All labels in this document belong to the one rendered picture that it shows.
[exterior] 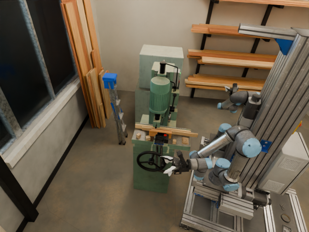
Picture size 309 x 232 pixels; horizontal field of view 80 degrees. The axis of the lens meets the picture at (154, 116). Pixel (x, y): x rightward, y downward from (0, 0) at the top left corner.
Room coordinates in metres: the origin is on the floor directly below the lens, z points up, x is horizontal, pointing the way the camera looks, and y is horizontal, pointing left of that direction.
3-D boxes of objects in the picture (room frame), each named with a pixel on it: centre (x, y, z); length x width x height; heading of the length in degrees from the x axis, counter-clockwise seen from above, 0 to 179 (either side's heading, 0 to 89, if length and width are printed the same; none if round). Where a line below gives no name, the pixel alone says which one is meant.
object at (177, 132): (1.48, -0.17, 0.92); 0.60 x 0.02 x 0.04; 85
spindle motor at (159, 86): (1.50, -0.03, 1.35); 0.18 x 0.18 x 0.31
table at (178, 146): (1.38, -0.09, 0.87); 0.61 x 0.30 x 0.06; 85
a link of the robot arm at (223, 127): (1.49, -0.75, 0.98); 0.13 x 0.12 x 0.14; 88
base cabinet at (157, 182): (1.62, -0.04, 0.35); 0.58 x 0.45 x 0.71; 175
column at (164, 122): (1.79, -0.05, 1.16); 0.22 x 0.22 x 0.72; 85
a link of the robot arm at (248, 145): (0.89, -0.62, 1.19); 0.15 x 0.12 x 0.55; 9
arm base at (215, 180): (1.02, -0.60, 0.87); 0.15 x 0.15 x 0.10
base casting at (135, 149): (1.62, -0.04, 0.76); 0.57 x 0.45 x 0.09; 175
